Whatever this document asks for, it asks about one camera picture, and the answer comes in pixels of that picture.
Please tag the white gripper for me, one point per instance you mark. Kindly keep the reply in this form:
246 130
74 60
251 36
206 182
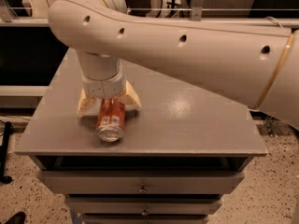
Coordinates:
102 87

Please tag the orange coke can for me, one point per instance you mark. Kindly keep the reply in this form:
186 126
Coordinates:
110 123

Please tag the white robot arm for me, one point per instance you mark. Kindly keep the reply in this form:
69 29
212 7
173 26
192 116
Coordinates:
257 66

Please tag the grey drawer cabinet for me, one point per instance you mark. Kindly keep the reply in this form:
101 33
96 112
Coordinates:
180 128

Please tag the top grey drawer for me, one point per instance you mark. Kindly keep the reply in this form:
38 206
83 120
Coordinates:
140 182

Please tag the grey drawer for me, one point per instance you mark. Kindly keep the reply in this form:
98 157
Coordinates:
148 205
140 182

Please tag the middle grey drawer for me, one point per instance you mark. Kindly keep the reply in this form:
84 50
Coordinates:
148 205

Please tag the black stand on floor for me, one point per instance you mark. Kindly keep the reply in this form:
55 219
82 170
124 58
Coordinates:
8 131

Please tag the metal railing ledge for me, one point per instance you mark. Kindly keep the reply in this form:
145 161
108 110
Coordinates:
282 13

